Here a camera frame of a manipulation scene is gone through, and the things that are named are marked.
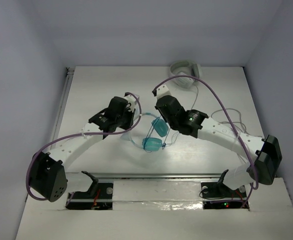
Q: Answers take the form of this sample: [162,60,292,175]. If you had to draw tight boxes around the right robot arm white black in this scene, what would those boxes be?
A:
[155,95,282,197]

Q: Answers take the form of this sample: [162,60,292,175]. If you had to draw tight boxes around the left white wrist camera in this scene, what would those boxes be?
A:
[124,92,140,112]

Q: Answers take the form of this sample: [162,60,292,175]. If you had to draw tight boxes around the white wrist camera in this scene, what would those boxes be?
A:
[124,92,140,112]
[152,84,171,100]

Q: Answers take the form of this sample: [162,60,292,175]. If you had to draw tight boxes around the teal cat-ear headphones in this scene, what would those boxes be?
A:
[120,112,170,153]

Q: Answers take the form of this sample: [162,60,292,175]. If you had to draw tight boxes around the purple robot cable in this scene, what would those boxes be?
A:
[152,75,260,210]
[26,91,144,202]

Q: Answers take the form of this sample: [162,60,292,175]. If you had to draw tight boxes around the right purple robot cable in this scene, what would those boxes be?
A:
[152,75,260,210]

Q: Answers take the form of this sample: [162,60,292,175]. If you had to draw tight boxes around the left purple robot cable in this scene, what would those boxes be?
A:
[26,91,144,202]

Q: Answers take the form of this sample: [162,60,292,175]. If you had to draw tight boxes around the aluminium mounting rail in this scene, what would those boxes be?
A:
[66,171,279,181]

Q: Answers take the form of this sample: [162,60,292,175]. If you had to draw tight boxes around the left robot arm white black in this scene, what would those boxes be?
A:
[25,92,142,202]

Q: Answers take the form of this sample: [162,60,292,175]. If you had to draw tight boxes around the white foam cover panel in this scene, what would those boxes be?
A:
[112,180,203,211]

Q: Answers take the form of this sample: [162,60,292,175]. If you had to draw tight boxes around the grey white headphones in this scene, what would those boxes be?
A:
[169,60,203,89]

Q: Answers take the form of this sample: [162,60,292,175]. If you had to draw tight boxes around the thin blue headphone cable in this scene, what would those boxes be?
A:
[141,116,181,151]

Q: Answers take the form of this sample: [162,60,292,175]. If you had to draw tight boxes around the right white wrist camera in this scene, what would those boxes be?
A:
[152,84,171,100]

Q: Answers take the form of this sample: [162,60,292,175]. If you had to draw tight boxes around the grey headphone cable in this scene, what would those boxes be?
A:
[190,84,264,141]

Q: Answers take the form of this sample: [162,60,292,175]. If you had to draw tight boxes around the left aluminium side rail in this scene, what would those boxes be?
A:
[49,67,75,141]

